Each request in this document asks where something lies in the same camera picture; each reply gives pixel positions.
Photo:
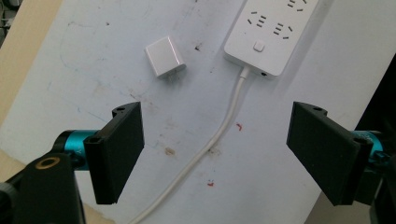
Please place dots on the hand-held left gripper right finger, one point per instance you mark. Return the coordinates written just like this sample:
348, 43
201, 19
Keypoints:
323, 149

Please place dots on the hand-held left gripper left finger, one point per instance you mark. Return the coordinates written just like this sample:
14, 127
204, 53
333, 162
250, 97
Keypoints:
115, 155

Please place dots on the white charger plug adapter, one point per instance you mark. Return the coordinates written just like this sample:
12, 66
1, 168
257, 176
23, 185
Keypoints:
164, 57

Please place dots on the white power strip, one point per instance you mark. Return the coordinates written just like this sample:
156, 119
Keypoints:
267, 34

